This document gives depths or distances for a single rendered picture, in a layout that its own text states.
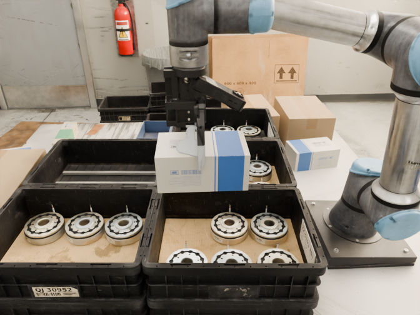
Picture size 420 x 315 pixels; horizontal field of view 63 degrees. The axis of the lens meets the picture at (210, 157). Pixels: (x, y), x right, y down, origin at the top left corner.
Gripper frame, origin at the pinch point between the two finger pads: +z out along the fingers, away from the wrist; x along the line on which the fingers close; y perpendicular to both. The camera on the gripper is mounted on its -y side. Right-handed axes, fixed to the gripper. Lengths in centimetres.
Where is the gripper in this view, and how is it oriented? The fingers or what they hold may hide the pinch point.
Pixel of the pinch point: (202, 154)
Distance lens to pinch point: 78.0
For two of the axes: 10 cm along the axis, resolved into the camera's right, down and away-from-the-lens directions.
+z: 0.1, 8.7, 5.0
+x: 0.5, 5.0, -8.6
